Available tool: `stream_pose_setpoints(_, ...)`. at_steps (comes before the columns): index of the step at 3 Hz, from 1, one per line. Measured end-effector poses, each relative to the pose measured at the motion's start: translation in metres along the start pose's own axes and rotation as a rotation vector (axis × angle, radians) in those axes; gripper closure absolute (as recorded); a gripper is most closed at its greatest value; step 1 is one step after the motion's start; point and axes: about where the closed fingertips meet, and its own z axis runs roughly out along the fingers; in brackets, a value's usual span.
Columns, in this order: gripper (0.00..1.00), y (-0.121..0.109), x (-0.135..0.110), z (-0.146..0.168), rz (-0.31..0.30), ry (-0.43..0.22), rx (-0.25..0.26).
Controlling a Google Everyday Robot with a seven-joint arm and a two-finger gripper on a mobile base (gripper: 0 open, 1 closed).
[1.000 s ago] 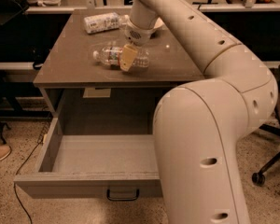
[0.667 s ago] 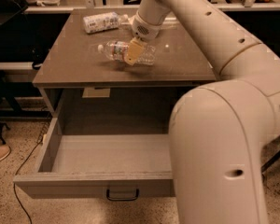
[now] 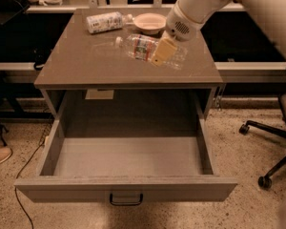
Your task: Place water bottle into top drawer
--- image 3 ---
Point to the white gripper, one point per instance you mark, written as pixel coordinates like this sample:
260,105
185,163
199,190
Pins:
180,25

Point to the clear plastic water bottle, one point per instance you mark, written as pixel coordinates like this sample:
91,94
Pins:
141,47

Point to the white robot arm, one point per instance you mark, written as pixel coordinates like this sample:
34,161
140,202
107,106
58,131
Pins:
269,15

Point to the white labelled plastic bottle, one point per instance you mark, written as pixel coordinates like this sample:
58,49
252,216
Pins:
107,22

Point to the grey cabinet with glass top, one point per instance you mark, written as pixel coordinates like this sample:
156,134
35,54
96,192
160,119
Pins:
82,61

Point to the open grey top drawer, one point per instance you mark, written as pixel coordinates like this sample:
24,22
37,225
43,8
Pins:
150,142

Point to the white paper bowl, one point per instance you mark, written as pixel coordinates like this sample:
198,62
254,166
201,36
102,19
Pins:
150,23

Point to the black drawer handle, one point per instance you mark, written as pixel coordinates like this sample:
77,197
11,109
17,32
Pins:
126,201

